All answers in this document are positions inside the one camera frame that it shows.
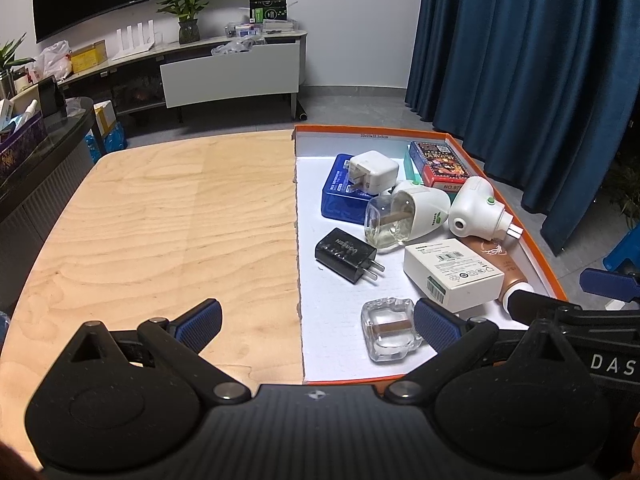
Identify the brown cosmetic tube white cap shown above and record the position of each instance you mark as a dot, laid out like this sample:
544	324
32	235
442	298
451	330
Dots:
505	270

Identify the blue plastic bag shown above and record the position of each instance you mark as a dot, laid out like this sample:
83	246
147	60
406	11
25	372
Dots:
112	142

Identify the black tube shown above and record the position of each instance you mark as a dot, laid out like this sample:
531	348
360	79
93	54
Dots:
300	112

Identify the black and green box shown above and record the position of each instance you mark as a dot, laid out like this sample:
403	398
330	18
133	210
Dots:
267	7

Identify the black charger plug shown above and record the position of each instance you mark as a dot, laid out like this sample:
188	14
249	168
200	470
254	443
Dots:
345	252

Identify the white plastic bag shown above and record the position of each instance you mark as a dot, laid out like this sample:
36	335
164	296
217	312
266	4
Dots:
50	60

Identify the round dark glass table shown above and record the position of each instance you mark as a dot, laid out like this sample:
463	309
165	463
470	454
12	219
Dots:
30	200

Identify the green bandage box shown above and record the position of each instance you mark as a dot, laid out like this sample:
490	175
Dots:
409	167

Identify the blue curtain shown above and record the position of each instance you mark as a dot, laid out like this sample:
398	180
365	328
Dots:
500	60

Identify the television cabinet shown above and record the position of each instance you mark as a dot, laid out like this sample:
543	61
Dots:
300	60

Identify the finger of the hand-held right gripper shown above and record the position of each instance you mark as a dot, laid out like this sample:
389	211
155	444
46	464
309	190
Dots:
610	284
545	307

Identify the dark leafy plant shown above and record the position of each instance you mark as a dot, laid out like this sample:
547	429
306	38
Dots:
625	185

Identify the clear plastic bag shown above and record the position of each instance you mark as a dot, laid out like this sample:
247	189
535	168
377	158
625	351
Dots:
227	49

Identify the orange-rimmed white cardboard box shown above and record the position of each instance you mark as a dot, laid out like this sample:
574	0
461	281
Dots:
340	310

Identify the purple tin box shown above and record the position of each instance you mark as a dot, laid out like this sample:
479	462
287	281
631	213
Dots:
22	145

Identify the white plug-in repellent heater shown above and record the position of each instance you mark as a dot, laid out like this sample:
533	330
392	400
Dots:
475	205

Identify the pile of small medicine boxes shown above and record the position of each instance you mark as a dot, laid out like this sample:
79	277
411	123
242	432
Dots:
10	120

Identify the white adapter box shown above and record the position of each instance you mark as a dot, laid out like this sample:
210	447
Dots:
450	270

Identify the blue plastic box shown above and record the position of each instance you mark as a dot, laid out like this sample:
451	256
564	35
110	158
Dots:
337	200

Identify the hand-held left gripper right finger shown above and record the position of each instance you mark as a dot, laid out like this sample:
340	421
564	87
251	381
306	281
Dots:
437	325

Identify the white repellent heater with bottle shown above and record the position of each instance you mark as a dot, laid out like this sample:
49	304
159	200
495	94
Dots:
425	210

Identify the yellow box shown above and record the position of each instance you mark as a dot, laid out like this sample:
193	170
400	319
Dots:
90	57

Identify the potted plant in glass vase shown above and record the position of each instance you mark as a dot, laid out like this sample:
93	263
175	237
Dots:
189	30

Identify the clear glass bottle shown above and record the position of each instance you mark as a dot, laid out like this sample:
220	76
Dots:
385	345

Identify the white charger plug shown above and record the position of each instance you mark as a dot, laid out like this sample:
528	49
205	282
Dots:
377	167

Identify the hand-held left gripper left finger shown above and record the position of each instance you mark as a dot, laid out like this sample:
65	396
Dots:
197	325

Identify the red playing card box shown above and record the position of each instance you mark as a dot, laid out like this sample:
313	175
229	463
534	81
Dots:
440	160

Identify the leafy plant in steel pot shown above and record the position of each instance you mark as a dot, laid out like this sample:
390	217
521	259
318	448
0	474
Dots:
10	55

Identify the black stand box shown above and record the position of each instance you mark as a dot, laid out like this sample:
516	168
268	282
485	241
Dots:
50	95

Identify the pile of small packets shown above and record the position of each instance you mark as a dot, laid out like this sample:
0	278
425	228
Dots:
245	30

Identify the white router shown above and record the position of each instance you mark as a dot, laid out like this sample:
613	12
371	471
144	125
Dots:
135	45

